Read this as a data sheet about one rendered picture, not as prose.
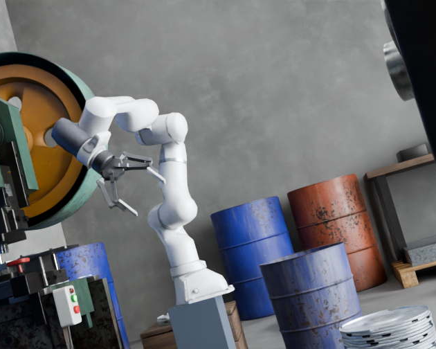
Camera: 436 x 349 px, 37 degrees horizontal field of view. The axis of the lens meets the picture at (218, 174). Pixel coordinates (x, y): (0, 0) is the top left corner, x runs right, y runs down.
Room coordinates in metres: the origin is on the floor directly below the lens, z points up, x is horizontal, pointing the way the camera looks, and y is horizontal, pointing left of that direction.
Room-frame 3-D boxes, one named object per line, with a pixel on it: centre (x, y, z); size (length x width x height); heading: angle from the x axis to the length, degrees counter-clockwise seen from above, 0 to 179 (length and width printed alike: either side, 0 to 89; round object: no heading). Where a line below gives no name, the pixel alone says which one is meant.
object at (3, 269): (2.63, 0.92, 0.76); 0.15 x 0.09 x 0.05; 171
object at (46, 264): (2.60, 0.75, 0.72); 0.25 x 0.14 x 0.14; 81
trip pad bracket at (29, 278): (2.29, 0.74, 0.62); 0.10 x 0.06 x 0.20; 171
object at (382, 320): (2.15, -0.39, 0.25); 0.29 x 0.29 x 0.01
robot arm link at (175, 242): (2.51, 0.23, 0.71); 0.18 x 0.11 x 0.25; 37
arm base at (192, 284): (2.48, 0.17, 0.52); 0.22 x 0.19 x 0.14; 84
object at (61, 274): (2.63, 0.92, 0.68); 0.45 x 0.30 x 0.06; 171
